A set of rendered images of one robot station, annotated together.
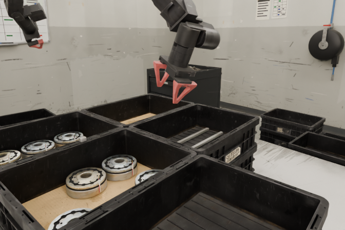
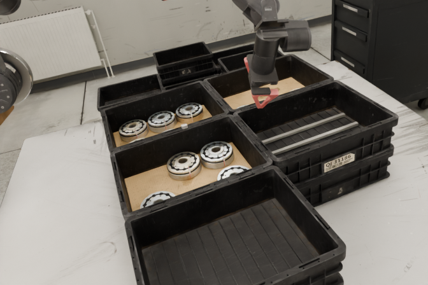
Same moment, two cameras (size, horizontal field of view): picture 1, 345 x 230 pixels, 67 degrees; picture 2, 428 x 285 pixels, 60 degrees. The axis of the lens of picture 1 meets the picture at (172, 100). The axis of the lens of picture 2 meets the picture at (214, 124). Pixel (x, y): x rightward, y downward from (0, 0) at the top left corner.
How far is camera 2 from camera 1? 0.49 m
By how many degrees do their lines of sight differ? 36
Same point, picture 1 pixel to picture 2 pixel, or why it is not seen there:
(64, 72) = not seen: outside the picture
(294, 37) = not seen: outside the picture
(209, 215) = (267, 223)
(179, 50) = (257, 58)
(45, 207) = (151, 181)
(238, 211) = (296, 227)
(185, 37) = (260, 48)
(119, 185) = (209, 173)
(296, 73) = not seen: outside the picture
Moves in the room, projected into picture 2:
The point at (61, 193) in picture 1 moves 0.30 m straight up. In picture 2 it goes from (165, 171) to (141, 85)
